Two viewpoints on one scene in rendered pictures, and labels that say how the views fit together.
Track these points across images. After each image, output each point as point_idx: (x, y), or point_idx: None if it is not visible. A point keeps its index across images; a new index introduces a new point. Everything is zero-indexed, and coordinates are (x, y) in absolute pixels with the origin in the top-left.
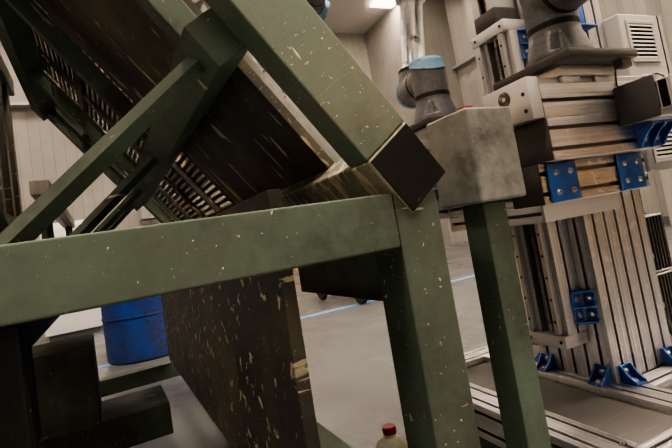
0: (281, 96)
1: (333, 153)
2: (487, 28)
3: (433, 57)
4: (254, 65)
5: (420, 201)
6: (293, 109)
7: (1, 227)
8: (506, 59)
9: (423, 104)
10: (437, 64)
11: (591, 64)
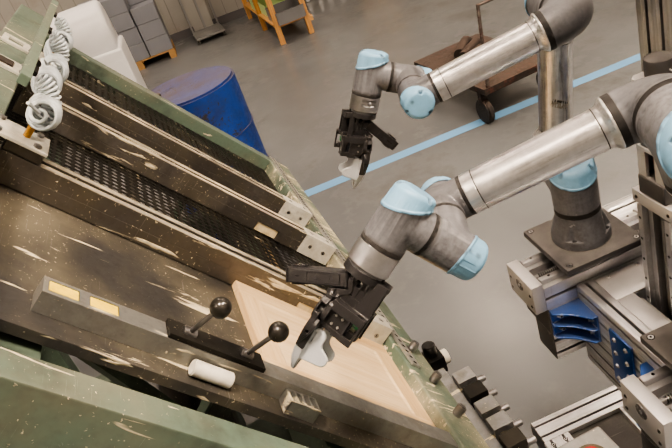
0: (402, 428)
1: (456, 446)
2: (653, 201)
3: (580, 176)
4: (373, 417)
5: None
6: (415, 432)
7: (135, 384)
8: (671, 252)
9: (563, 226)
10: (585, 184)
11: None
